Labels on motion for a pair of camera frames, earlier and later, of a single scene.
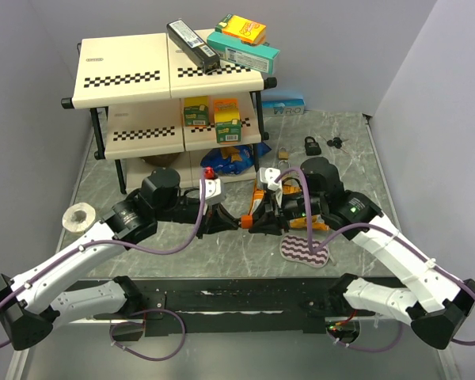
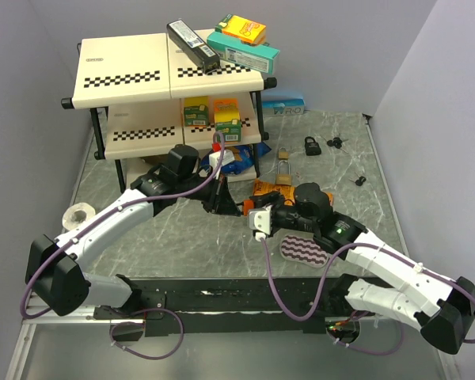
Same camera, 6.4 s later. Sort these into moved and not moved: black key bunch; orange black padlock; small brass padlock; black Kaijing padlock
Moved: orange black padlock
Not moved: black key bunch; small brass padlock; black Kaijing padlock
